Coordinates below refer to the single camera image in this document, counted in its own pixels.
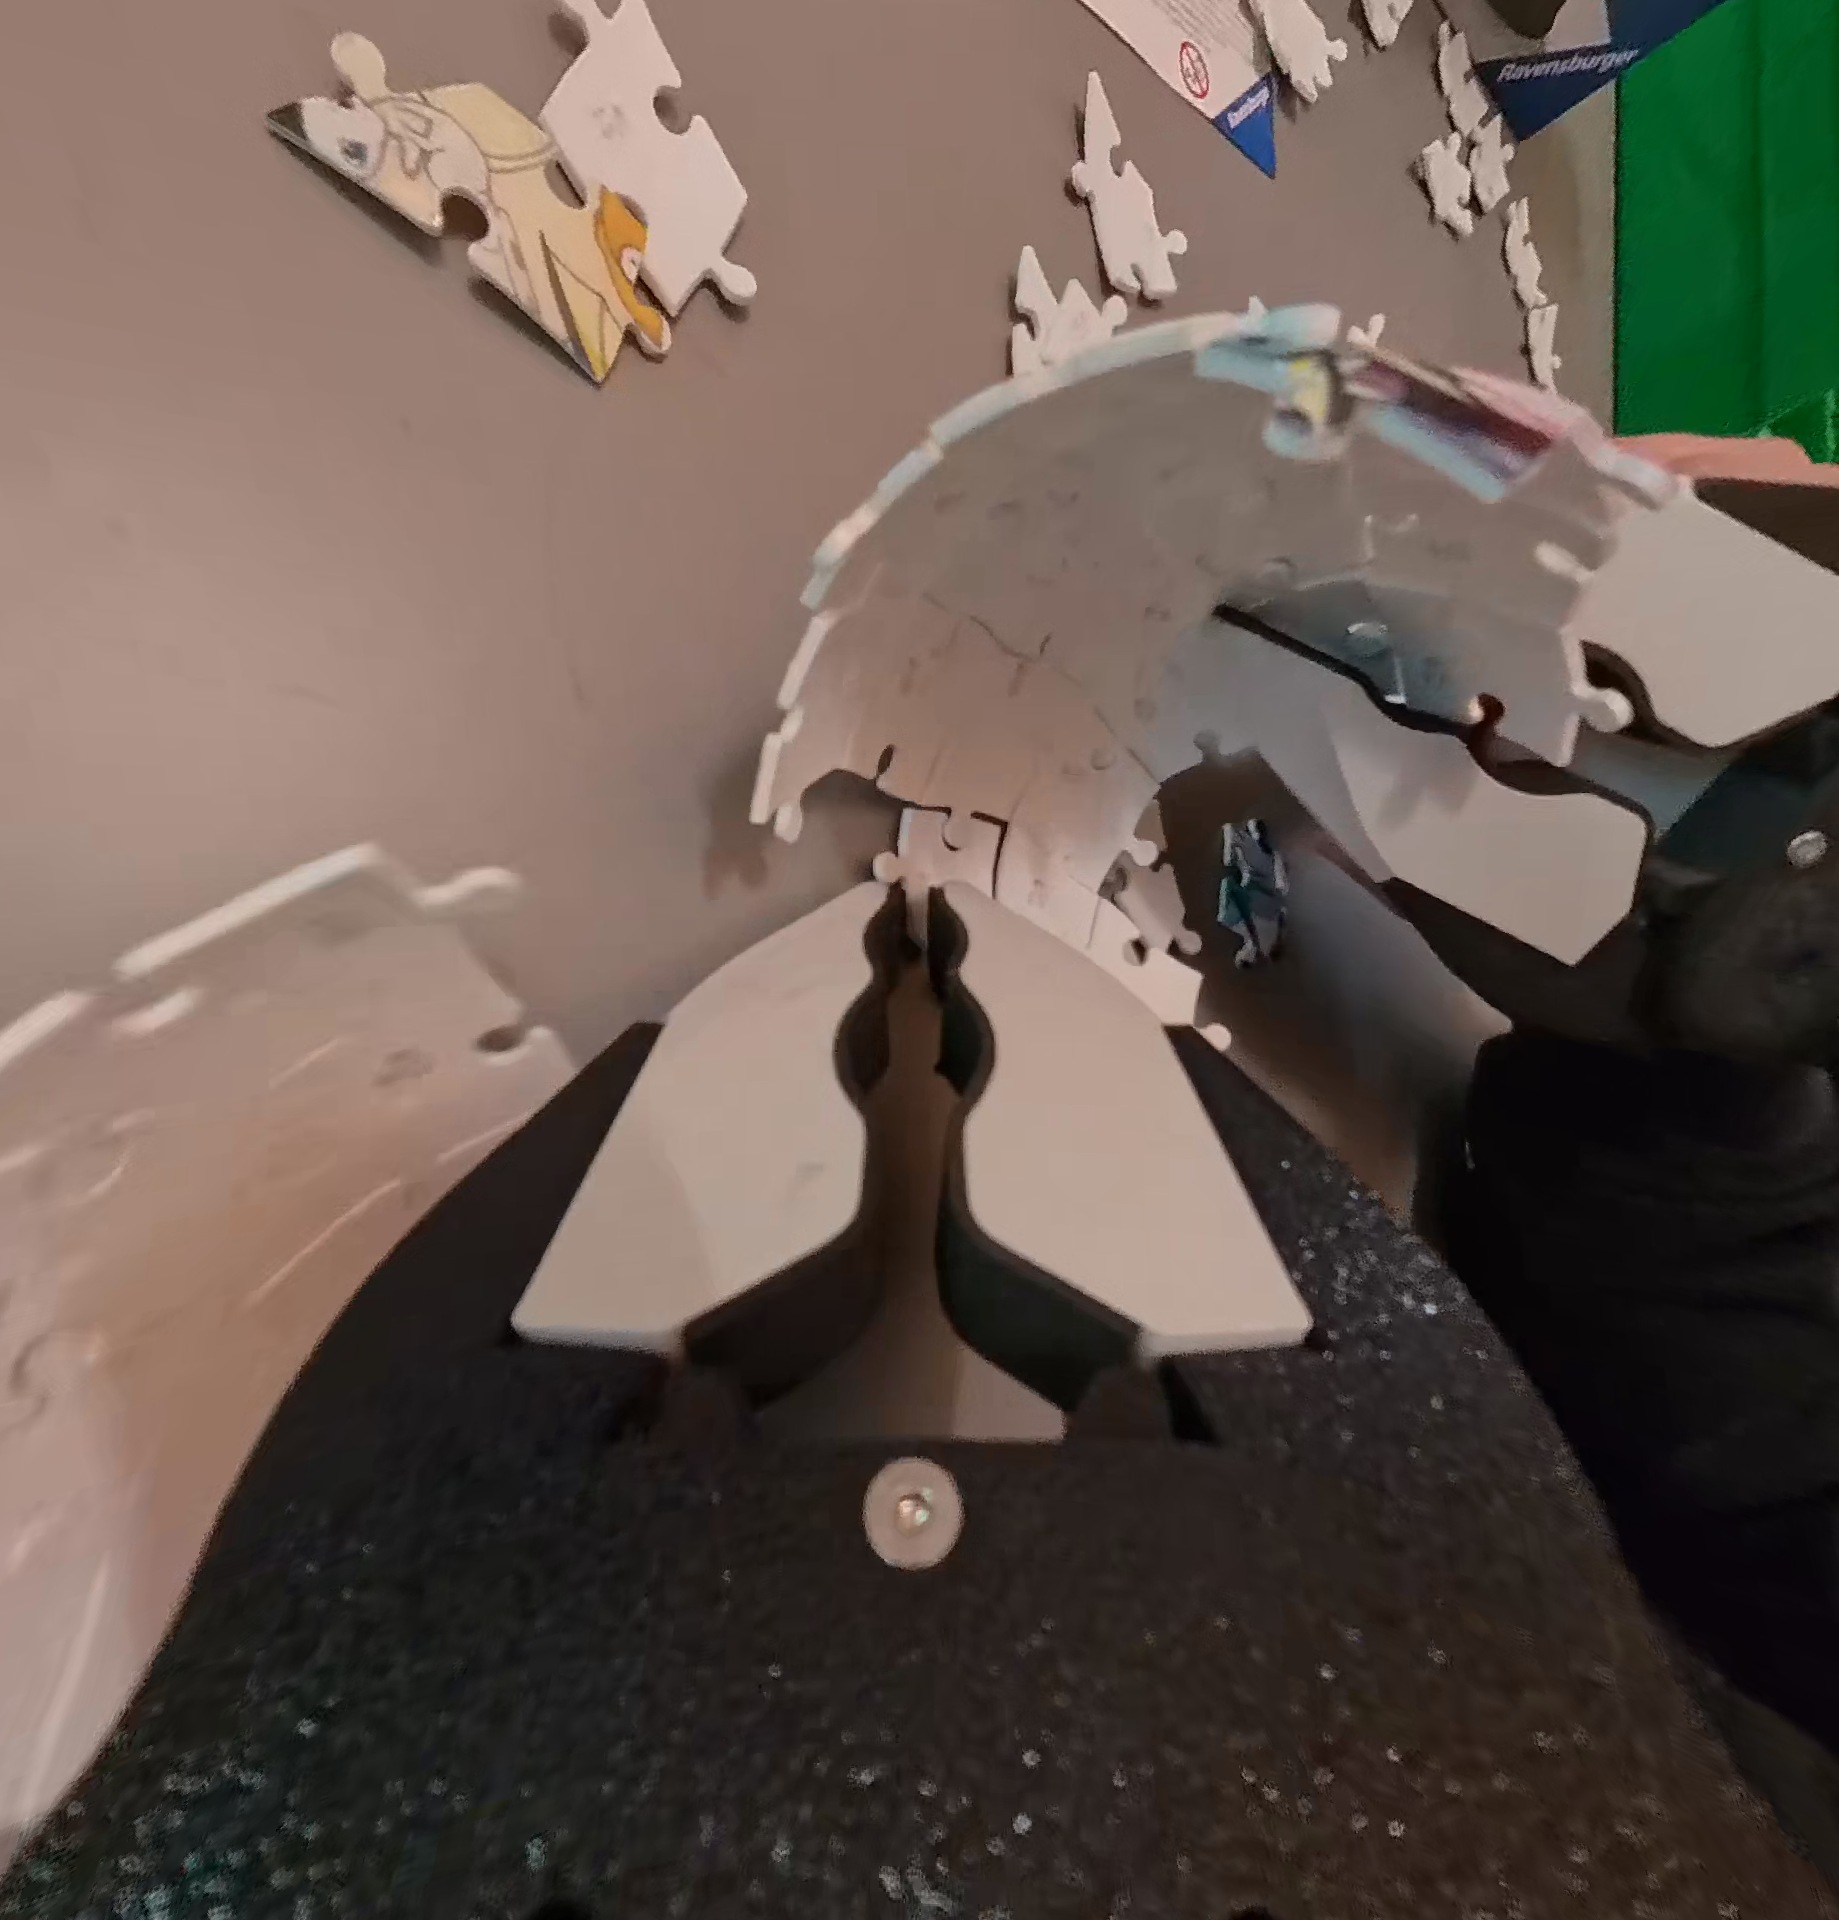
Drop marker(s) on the yellow printed puzzle piece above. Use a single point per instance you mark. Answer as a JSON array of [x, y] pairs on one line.
[[470, 165]]

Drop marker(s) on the person's right hand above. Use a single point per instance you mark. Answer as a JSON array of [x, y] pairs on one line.
[[1775, 456]]

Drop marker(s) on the bowl-shaped assembled puzzle section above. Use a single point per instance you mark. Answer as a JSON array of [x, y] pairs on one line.
[[1086, 600]]

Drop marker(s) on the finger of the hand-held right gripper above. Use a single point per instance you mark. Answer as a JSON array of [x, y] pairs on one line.
[[1746, 615], [1520, 856]]

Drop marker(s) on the green plastic bin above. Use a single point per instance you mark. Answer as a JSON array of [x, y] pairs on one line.
[[1760, 225]]

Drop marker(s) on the arc-shaped assembled puzzle section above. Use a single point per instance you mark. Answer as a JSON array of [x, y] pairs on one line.
[[154, 1200]]

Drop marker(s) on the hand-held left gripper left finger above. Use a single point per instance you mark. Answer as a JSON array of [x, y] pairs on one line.
[[711, 1171]]

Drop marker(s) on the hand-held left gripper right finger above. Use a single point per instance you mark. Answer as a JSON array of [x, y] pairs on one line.
[[1115, 1171]]

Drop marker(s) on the colourful printed puzzle piece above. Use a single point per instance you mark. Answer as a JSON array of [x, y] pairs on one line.
[[1253, 892]]

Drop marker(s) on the scatter of white pieces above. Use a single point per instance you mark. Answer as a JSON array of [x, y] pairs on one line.
[[651, 135]]

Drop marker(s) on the blue puzzle box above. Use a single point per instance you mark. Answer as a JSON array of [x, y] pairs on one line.
[[1581, 61]]

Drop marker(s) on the white instruction leaflet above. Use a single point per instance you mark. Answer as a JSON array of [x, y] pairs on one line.
[[1181, 61]]

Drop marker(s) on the person's right forearm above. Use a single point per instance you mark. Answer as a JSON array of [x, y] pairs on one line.
[[1686, 1275]]

